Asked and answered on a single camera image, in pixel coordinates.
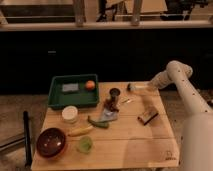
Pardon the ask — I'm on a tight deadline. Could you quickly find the white round container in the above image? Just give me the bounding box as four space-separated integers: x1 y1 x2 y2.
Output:
62 106 78 123

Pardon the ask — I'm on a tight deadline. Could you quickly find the dark metal cup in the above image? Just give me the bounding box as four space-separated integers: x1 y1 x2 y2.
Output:
109 88 120 103

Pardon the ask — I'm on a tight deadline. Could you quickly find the brown wooden block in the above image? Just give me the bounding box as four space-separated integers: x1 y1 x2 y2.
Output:
137 110 158 125

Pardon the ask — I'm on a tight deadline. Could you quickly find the dark red bowl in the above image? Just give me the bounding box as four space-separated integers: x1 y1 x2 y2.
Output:
36 128 66 159

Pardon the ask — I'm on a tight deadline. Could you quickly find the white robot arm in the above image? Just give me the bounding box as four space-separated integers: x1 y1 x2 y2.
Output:
148 60 213 171

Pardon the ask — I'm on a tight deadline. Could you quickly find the green plastic tray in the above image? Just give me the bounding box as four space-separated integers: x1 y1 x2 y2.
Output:
48 74 99 110

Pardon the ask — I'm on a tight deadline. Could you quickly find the blue grey cloth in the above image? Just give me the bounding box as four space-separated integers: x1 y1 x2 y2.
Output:
99 108 118 122

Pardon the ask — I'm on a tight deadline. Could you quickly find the small silver clip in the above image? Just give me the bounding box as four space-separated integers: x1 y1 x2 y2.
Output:
121 98 132 104

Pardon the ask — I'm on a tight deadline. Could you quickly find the yellow banana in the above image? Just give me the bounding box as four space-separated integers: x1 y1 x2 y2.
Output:
68 125 94 137

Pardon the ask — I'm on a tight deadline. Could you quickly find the brown wooden figure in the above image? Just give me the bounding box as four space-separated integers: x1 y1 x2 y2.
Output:
104 99 119 112

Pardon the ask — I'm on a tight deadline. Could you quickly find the black pole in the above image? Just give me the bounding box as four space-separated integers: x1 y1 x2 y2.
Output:
23 111 32 167

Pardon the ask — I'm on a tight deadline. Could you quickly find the grey sponge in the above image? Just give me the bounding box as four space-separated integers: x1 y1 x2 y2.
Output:
62 83 79 93

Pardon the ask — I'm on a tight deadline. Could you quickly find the light green small cup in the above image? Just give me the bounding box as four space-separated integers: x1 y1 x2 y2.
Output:
77 136 93 154

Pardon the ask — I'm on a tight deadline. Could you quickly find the orange fruit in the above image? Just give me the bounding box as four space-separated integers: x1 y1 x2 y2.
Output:
85 80 96 90

